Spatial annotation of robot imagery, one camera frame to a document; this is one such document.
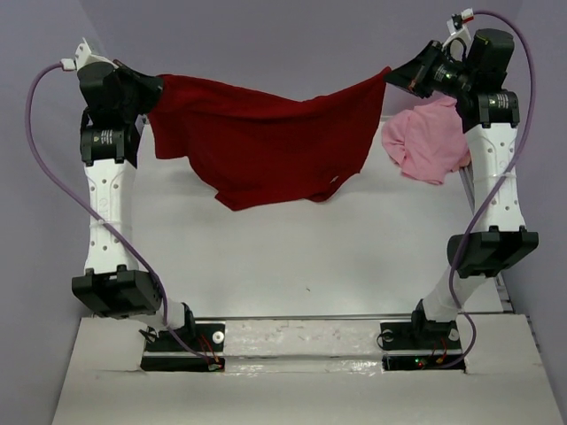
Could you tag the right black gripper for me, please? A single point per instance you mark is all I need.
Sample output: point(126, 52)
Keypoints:
point(415, 73)

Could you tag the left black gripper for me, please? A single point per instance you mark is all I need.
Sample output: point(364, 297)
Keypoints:
point(150, 84)

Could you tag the red t shirt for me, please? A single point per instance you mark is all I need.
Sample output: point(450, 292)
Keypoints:
point(255, 148)

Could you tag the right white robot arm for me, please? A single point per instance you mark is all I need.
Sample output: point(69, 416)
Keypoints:
point(497, 237)

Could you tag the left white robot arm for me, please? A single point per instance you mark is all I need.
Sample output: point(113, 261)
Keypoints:
point(117, 282)

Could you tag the pink t shirt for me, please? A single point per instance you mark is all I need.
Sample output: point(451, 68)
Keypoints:
point(427, 142)

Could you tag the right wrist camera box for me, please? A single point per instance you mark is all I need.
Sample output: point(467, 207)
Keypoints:
point(457, 27)

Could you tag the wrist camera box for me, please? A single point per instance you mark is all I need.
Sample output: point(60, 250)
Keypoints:
point(87, 53)
point(457, 27)

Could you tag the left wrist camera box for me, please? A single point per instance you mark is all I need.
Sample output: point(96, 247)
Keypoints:
point(87, 53)

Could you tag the metal rail at front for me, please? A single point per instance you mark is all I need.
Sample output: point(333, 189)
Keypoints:
point(326, 317)

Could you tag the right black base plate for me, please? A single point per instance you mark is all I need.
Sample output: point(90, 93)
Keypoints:
point(410, 347)

